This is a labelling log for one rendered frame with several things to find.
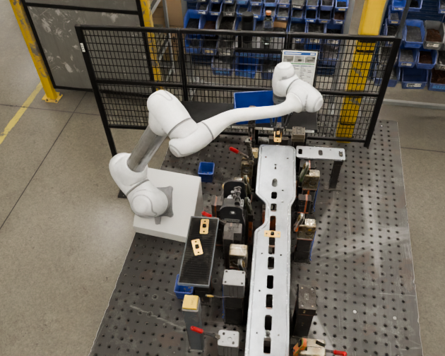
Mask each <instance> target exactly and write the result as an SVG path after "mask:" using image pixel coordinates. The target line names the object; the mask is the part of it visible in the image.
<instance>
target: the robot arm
mask: <svg viewBox="0 0 445 356"><path fill-rule="evenodd" d="M272 87H273V106H265V107H248V108H239V109H232V110H229V111H226V112H223V113H221V114H218V115H216V116H214V117H211V118H210V119H207V120H204V121H201V122H199V123H196V122H195V121H194V120H193V119H192V118H191V117H190V115H189V113H188V112H187V110H186V109H185V108H184V106H183V105H182V104H181V102H180V101H178V99H177V98H176V97H175V96H174V95H173V94H171V93H169V92H167V91H166V90H158V91H156V92H154V93H153V94H152V95H151V96H150V97H149V98H148V101H147V108H148V111H149V118H148V123H149V125H148V126H147V128H146V130H145V131H144V133H143V135H142V136H141V138H140V140H139V141H138V143H137V144H136V147H135V148H134V150H133V151H132V153H130V154H128V153H119V154H117V155H115V156H114V157H113V158H112V159H111V160H110V162H109V171H110V174H111V176H112V178H113V180H114V181H115V182H116V184H117V186H118V187H119V188H120V189H121V190H122V192H123V193H124V194H125V195H126V197H127V198H128V200H129V203H130V206H131V209H132V211H133V212H134V213H135V214H136V215H137V216H139V217H141V218H155V224H156V225H160V221H161V217H162V216H167V217H169V218H171V217H173V216H174V213H173V210H172V191H173V187H172V186H167V187H155V186H154V185H153V184H152V183H151V182H150V180H149V179H148V178H147V175H148V163H149V161H150V159H151V158H152V157H153V156H154V154H155V152H156V151H157V150H158V148H159V147H160V145H161V144H162V142H163V141H164V140H165V138H166V137H167V136H169V138H170V140H171V141H169V147H170V151H171V152H172V154H173V155H175V156H176V157H185V156H188V155H191V154H194V153H196V152H198V151H200V150H201V149H202V148H205V147H206V146H207V145H208V144H209V143H210V142H211V141H213V140H214V139H215V138H216V137H217V136H218V135H219V134H220V133H221V132H222V131H223V130H224V129H225V128H227V127H228V126H229V125H231V124H233V123H237V122H240V121H250V120H256V119H267V118H269V119H270V123H271V126H273V131H275V138H276V135H277V128H278V125H277V120H278V117H281V125H280V136H279V138H280V137H281V132H283V129H284V127H287V125H288V123H289V120H290V117H291V116H292V112H297V113H299V112H306V111H307V112H316V111H318V110H320V108H321V106H322V104H323V98H322V95H321V93H320V92H319V91H318V90H317V89H316V88H314V87H313V86H312V85H310V84H308V83H307V82H305V81H302V80H300V79H299V78H298V77H297V75H296V74H295V70H294V67H293V65H292V64H291V63H289V62H281V63H279V64H278V65H277V66H276V67H275V70H274V72H273V80H272ZM286 114H288V116H287V119H286V122H285V123H284V116H285V115H286ZM274 117H275V121H274V123H273V118H274Z"/></svg>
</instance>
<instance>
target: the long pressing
mask: <svg viewBox="0 0 445 356"><path fill-rule="evenodd" d="M265 157H266V158H265ZM287 158H288V159H287ZM275 164H276V165H275ZM275 166H276V169H274V168H275ZM274 178H276V179H277V180H278V185H277V186H272V180H273V179H274ZM282 190H284V191H282ZM272 192H276V193H277V198H271V193H272ZM255 194H256V197H257V198H258V199H260V200H261V201H262V202H263V203H264V204H265V206H266V209H265V220H264V224H262V226H260V227H258V228H257V229H256V230H255V231H254V243H253V252H252V261H251V278H250V288H249V305H248V314H247V332H246V341H245V351H244V356H289V340H290V232H291V206H292V204H293V202H294V201H295V198H296V149H295V148H294V147H292V146H277V145H260V146H259V156H258V165H257V174H256V190H255ZM282 201H283V203H282ZM271 204H276V212H273V211H271ZM271 216H275V217H276V219H275V231H279V232H280V238H278V237H274V238H275V253H274V254H269V253H268V246H269V238H270V237H264V231H265V230H270V218H271ZM261 253H262V254H261ZM281 255H282V256H281ZM268 257H273V258H274V269H273V270H269V269H268ZM268 275H272V276H273V288H272V289H268V288H267V276H268ZM259 290H260V292H259ZM266 295H272V296H273V306H272V309H267V308H266ZM266 315H269V316H272V324H271V330H270V337H269V336H266V330H265V316H266ZM256 332H257V333H256ZM278 334H279V336H278ZM264 338H270V339H271V353H270V354H265V353H263V342H264Z"/></svg>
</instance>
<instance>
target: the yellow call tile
mask: <svg viewBox="0 0 445 356"><path fill-rule="evenodd" d="M197 304H198V296H195V295H185V296H184V302H183V306H182V308H183V309H195V310H196V309H197Z"/></svg>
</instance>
